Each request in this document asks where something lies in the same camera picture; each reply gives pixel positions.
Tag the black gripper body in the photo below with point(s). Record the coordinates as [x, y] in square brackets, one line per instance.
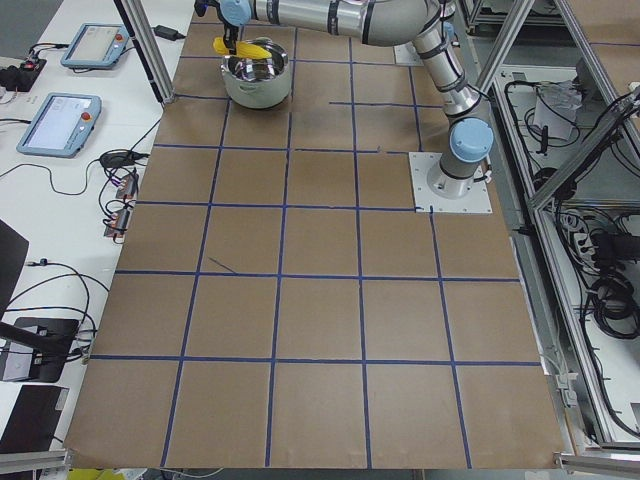
[229, 31]

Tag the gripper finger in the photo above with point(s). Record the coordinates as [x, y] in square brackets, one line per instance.
[232, 45]

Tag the yellow corn cob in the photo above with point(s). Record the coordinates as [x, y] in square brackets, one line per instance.
[241, 49]

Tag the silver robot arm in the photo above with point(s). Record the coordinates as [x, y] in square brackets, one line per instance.
[389, 24]

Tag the pale green cooking pot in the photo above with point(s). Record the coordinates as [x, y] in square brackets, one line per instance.
[258, 84]

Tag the black power adapter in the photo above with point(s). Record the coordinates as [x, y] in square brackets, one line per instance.
[167, 33]

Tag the upper teach pendant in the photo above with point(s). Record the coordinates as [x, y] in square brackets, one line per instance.
[96, 46]

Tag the teach pendant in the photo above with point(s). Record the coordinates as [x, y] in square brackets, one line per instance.
[61, 126]
[96, 46]

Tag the black mouse device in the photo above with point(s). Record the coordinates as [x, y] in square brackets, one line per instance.
[120, 158]

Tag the lower teach pendant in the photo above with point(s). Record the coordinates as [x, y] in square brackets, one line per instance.
[61, 126]

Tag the black monitor stand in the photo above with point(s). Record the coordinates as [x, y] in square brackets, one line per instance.
[36, 349]

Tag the left frame post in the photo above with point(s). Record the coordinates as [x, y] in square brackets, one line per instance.
[135, 20]

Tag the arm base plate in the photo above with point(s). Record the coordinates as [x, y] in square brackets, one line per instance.
[406, 55]
[435, 192]

